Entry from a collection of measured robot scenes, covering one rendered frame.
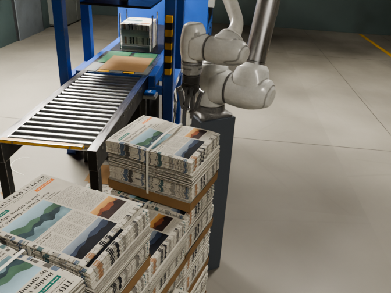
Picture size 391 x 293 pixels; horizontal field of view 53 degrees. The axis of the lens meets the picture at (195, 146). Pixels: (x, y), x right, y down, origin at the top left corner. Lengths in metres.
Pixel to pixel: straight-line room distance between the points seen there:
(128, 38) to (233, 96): 2.31
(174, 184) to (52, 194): 0.47
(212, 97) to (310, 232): 1.43
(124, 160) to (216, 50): 0.56
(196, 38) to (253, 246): 1.57
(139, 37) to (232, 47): 2.49
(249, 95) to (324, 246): 1.41
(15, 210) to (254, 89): 1.10
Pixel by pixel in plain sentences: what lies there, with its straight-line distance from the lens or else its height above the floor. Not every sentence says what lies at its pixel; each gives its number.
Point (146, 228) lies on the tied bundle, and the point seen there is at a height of 1.00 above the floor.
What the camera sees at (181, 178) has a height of 0.98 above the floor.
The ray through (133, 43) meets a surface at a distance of 4.00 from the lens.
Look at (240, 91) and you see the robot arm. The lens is 1.82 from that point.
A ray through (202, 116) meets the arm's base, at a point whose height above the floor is 1.02.
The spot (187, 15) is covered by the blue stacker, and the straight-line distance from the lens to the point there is 5.47.
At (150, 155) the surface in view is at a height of 1.04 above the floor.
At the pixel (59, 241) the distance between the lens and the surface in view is 1.09.
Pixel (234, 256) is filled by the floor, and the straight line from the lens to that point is 2.63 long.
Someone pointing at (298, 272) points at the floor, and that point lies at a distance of 2.63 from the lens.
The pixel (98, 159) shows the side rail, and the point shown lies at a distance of 2.10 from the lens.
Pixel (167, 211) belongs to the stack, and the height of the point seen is 0.83.
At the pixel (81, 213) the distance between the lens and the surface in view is 1.17.
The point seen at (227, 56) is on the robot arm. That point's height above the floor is 1.38.
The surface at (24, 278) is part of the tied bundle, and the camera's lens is 1.02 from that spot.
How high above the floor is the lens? 1.75
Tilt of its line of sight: 27 degrees down
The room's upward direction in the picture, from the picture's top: 4 degrees clockwise
